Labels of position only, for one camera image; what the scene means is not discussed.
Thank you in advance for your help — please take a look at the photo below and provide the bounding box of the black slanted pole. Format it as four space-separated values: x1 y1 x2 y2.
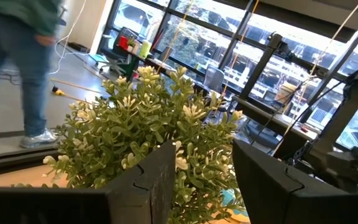
300 9 358 123

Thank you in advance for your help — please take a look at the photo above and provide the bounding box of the black camera stand frame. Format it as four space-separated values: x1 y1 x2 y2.
238 32 326 101

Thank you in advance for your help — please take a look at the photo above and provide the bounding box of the yellow floor cable with plug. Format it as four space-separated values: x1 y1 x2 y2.
50 77 106 105

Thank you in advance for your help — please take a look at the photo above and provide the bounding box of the black office chair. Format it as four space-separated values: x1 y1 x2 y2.
97 26 137 76

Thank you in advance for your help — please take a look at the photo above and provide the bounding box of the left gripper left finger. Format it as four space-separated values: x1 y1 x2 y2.
0 141 177 224

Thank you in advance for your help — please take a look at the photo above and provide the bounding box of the beige container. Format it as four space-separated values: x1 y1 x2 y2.
273 82 297 105

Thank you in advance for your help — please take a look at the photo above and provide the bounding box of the red cup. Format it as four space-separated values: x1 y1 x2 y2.
118 35 129 50

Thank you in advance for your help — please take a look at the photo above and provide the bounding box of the hanging cream rope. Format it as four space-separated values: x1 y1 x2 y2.
272 0 358 154

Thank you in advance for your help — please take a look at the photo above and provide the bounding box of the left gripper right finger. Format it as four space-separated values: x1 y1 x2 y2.
232 139 358 224

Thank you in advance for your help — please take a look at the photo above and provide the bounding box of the green artificial potted plant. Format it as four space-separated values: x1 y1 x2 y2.
42 65 249 224

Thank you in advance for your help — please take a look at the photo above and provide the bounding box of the white cable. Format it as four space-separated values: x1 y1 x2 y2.
50 0 88 75

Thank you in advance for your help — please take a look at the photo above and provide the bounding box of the person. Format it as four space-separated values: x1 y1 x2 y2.
0 0 63 149

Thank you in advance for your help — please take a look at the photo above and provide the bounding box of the long dark desk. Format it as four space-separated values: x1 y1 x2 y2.
101 45 320 147

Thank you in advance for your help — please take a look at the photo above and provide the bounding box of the blue frosted donut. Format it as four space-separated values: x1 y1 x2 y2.
221 189 249 217

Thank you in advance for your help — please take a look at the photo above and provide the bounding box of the window with black frame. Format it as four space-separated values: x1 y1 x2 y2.
104 0 358 150

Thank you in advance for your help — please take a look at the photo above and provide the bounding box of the hanging yellow cable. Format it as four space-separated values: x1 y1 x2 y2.
221 0 260 98
156 0 195 73

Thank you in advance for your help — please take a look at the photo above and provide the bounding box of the light green container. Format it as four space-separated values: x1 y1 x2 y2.
139 40 152 59

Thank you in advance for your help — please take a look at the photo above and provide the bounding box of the grey office chair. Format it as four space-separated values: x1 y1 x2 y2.
203 64 226 93

